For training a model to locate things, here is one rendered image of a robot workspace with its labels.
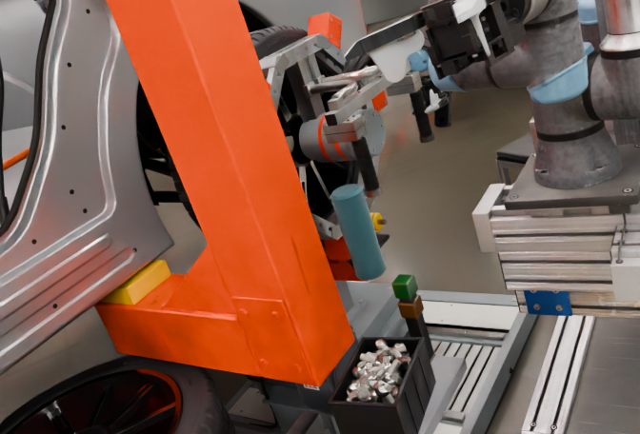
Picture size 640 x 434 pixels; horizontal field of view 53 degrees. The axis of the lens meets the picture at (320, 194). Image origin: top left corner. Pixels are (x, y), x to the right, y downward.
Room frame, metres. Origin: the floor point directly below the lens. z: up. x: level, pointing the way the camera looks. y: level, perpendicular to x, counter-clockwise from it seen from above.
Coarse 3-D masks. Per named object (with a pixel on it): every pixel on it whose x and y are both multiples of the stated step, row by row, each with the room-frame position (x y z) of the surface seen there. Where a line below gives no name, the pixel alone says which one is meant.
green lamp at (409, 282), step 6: (402, 276) 1.19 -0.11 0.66; (408, 276) 1.19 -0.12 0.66; (396, 282) 1.18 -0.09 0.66; (402, 282) 1.17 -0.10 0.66; (408, 282) 1.17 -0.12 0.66; (414, 282) 1.18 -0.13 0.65; (396, 288) 1.17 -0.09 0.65; (402, 288) 1.17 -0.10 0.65; (408, 288) 1.16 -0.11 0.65; (414, 288) 1.17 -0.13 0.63; (396, 294) 1.18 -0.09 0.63; (402, 294) 1.17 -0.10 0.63; (408, 294) 1.16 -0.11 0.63; (414, 294) 1.17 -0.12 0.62
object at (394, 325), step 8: (392, 312) 1.89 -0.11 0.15; (392, 320) 1.84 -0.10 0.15; (400, 320) 1.82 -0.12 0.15; (384, 328) 1.81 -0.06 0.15; (392, 328) 1.78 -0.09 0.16; (400, 328) 1.81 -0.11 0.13; (408, 328) 1.84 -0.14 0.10; (376, 336) 1.78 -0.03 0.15; (384, 336) 1.74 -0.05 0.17; (392, 336) 1.77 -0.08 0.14; (400, 336) 1.80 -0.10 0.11; (256, 384) 1.76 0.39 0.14
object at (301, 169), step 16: (320, 64) 1.93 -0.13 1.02; (288, 80) 2.03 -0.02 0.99; (288, 96) 2.08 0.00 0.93; (288, 112) 1.79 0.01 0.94; (288, 128) 1.84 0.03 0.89; (304, 160) 1.82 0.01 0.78; (304, 176) 1.77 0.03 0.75; (320, 176) 1.83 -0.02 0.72; (336, 176) 1.93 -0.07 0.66; (304, 192) 1.76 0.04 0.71; (320, 192) 1.83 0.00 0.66; (320, 208) 1.83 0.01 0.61
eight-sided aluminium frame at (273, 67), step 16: (288, 48) 1.76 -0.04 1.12; (304, 48) 1.74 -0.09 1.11; (320, 48) 1.80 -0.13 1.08; (336, 48) 1.86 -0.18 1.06; (272, 64) 1.64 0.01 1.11; (288, 64) 1.67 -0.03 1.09; (336, 64) 1.87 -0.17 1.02; (272, 80) 1.61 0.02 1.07; (272, 96) 1.60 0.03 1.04; (320, 224) 1.62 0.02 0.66; (336, 224) 1.67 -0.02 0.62
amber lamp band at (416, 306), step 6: (414, 300) 1.17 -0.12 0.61; (420, 300) 1.18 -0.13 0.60; (402, 306) 1.17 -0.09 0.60; (408, 306) 1.17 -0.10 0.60; (414, 306) 1.16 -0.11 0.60; (420, 306) 1.18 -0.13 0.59; (402, 312) 1.18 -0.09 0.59; (408, 312) 1.17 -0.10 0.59; (414, 312) 1.16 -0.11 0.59; (420, 312) 1.17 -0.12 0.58; (408, 318) 1.17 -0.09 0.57; (414, 318) 1.16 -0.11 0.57
